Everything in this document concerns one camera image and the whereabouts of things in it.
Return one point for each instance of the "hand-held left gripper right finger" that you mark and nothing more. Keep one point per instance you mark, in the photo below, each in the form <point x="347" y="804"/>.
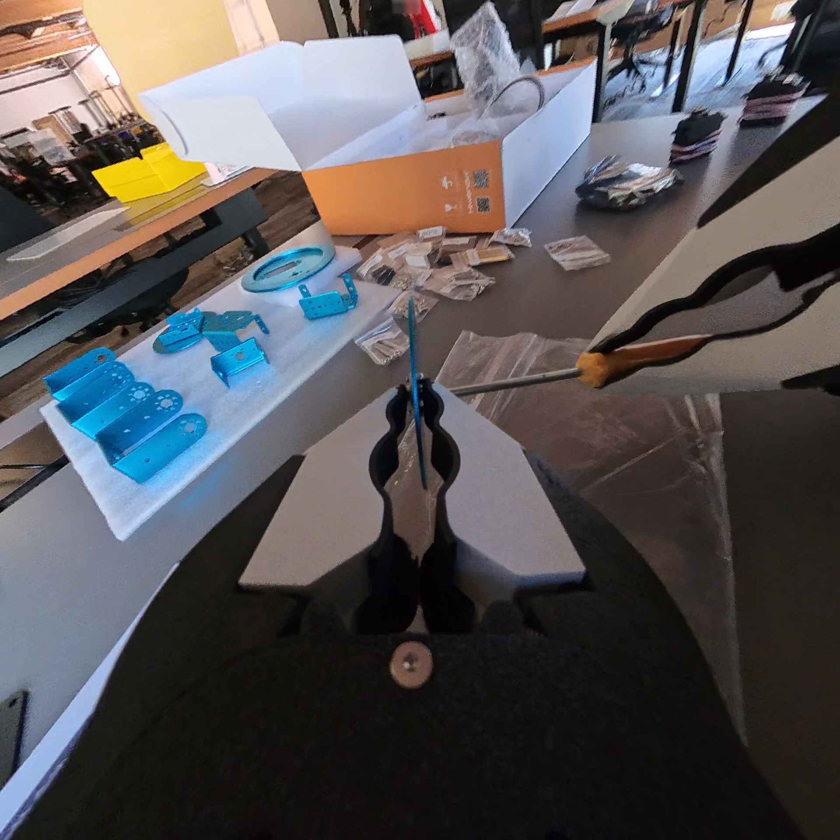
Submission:
<point x="512" y="512"/>

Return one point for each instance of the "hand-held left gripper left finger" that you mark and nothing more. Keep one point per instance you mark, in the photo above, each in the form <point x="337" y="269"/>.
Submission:
<point x="315" y="518"/>

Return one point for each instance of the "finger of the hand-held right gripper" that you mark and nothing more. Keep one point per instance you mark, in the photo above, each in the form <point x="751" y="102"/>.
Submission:
<point x="754" y="361"/>
<point x="722" y="236"/>

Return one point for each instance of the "blue round metal disc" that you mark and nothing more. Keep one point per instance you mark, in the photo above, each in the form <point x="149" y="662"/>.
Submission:
<point x="415" y="367"/>

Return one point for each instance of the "wood-edged office desk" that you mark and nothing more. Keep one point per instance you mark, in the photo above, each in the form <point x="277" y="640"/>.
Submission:
<point x="590" y="16"/>
<point x="98" y="249"/>

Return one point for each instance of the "black striped bundle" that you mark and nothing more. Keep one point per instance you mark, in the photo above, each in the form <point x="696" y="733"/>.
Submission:
<point x="774" y="98"/>
<point x="699" y="134"/>

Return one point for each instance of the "dark crinkled plastic bag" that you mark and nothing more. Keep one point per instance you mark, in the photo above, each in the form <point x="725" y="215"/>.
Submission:
<point x="623" y="184"/>

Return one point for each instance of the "clear plastic bag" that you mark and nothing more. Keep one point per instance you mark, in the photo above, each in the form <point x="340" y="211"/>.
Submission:
<point x="623" y="472"/>

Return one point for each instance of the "white foam sheet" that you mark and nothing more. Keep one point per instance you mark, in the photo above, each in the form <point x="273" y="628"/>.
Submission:
<point x="275" y="387"/>

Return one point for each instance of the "single clear hardware bag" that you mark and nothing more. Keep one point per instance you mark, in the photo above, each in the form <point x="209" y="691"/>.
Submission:
<point x="577" y="253"/>

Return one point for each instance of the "pile of small screw bags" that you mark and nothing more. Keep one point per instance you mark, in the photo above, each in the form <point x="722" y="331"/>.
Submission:
<point x="433" y="269"/>

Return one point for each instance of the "bubble wrap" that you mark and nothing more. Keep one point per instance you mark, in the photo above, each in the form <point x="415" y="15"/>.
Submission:
<point x="485" y="46"/>

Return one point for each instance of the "orange and white cardboard box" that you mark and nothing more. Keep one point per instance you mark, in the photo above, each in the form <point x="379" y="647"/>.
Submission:
<point x="394" y="190"/>

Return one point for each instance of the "black metal plate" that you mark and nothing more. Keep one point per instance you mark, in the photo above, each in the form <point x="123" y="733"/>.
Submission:
<point x="13" y="735"/>

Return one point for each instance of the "small blue U bracket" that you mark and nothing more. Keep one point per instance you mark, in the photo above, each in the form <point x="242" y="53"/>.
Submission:
<point x="239" y="364"/>

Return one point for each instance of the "blue metal U bracket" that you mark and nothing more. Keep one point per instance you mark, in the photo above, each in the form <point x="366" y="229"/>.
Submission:
<point x="69" y="377"/>
<point x="118" y="426"/>
<point x="141" y="459"/>
<point x="92" y="403"/>

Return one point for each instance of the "wide blue perforated bracket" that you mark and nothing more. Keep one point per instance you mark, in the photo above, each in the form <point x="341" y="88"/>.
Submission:
<point x="325" y="305"/>

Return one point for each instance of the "blue angled bracket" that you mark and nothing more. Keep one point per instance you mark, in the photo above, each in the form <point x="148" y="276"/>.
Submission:
<point x="174" y="334"/>

